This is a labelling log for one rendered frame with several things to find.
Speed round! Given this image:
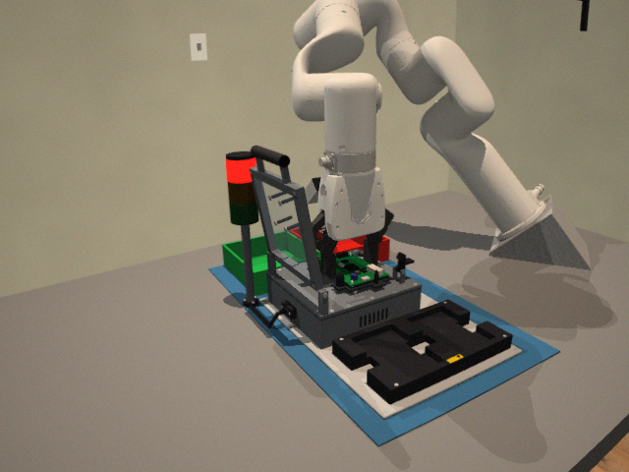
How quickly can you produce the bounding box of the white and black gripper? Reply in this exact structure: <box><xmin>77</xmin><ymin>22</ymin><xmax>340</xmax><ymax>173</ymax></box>
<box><xmin>312</xmin><ymin>168</ymin><xmax>394</xmax><ymax>279</ymax></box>

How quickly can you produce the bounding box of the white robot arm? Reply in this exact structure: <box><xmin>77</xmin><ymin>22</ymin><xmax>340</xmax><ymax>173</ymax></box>
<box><xmin>292</xmin><ymin>0</ymin><xmax>545</xmax><ymax>240</ymax></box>

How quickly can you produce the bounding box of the green circuit board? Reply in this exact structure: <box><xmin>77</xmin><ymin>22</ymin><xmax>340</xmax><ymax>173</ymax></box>
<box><xmin>336</xmin><ymin>252</ymin><xmax>389</xmax><ymax>286</ymax></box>

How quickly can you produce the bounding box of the red bin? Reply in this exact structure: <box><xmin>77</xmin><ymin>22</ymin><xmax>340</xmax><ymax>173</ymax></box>
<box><xmin>316</xmin><ymin>231</ymin><xmax>390</xmax><ymax>262</ymax></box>

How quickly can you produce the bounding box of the green bin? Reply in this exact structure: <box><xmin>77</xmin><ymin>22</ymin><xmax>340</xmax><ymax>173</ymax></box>
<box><xmin>222</xmin><ymin>235</ymin><xmax>268</xmax><ymax>296</ymax></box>

